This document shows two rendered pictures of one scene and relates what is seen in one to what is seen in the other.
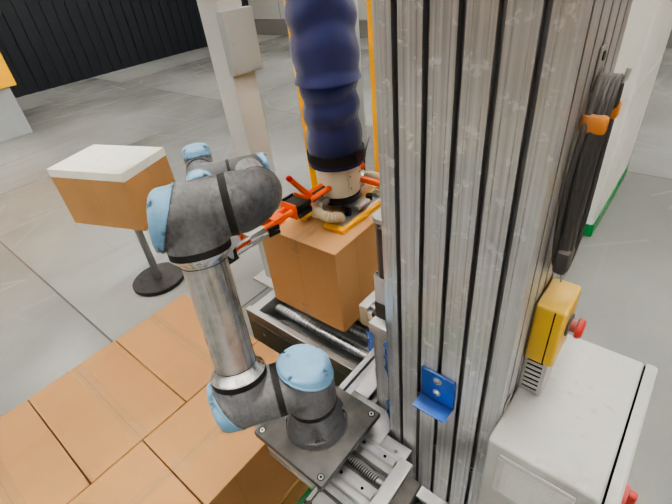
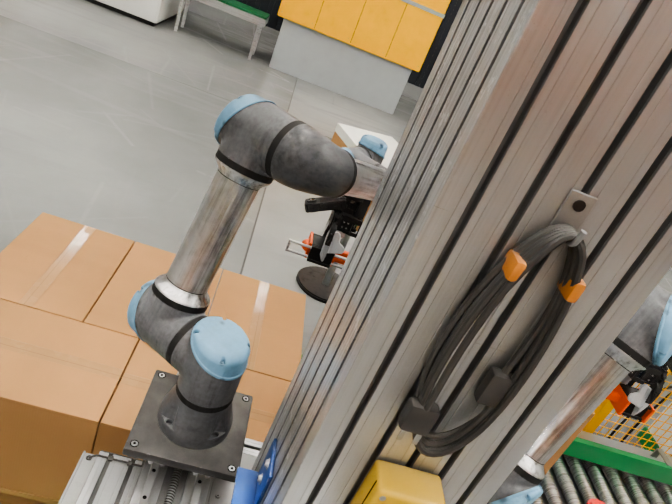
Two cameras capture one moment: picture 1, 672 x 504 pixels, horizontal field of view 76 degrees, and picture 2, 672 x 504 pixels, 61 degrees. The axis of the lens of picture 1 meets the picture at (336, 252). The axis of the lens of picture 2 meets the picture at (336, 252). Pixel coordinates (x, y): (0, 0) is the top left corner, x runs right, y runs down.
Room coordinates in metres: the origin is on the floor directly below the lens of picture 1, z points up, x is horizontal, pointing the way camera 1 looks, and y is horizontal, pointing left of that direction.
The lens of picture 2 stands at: (0.00, -0.50, 1.96)
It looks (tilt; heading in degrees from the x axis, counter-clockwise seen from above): 27 degrees down; 36
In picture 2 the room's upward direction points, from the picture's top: 24 degrees clockwise
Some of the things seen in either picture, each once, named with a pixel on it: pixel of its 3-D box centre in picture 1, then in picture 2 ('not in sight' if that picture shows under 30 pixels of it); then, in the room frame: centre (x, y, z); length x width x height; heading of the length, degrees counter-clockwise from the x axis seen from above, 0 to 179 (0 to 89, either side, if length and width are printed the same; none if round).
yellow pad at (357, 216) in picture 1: (359, 206); not in sight; (1.51, -0.12, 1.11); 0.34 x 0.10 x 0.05; 136
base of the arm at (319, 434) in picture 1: (314, 409); (200, 402); (0.61, 0.10, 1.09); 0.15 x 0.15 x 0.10
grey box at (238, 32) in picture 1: (240, 41); not in sight; (2.48, 0.36, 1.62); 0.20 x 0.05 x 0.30; 137
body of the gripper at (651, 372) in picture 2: not in sight; (651, 360); (1.59, -0.42, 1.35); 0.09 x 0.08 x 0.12; 136
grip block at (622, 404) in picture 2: not in sight; (629, 401); (1.61, -0.44, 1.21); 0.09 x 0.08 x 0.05; 46
